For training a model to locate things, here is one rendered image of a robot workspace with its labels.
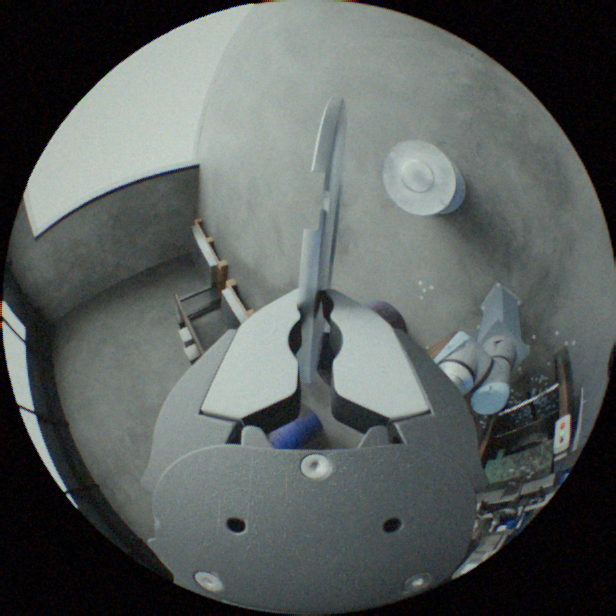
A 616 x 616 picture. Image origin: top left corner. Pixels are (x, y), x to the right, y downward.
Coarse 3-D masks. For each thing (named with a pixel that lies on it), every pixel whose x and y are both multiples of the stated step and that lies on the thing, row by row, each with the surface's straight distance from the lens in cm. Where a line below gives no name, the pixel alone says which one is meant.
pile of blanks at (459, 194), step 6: (450, 162) 84; (456, 168) 101; (456, 174) 85; (456, 180) 82; (462, 180) 104; (456, 186) 82; (462, 186) 100; (456, 192) 85; (462, 192) 102; (456, 198) 89; (462, 198) 105; (444, 204) 82; (450, 204) 85; (456, 204) 100; (444, 210) 86; (450, 210) 102
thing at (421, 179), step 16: (400, 144) 88; (416, 144) 86; (384, 160) 89; (400, 160) 87; (416, 160) 84; (432, 160) 83; (448, 160) 81; (384, 176) 89; (400, 176) 86; (416, 176) 83; (432, 176) 82; (448, 176) 81; (400, 192) 86; (416, 192) 84; (432, 192) 82; (448, 192) 81; (416, 208) 84; (432, 208) 82
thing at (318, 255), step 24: (336, 96) 18; (336, 120) 12; (336, 144) 12; (312, 168) 10; (336, 168) 13; (336, 192) 16; (336, 216) 29; (312, 240) 9; (336, 240) 30; (312, 264) 9; (312, 288) 9; (312, 312) 10; (312, 336) 11; (312, 360) 13
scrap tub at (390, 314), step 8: (368, 304) 139; (376, 304) 137; (384, 304) 138; (376, 312) 127; (384, 312) 130; (392, 312) 134; (392, 320) 130; (400, 320) 136; (328, 328) 114; (400, 328) 134; (328, 336) 138; (328, 344) 140; (320, 352) 137; (328, 352) 141; (320, 360) 138; (328, 360) 141; (320, 368) 138; (328, 368) 140; (320, 376) 137; (328, 376) 139; (328, 384) 136
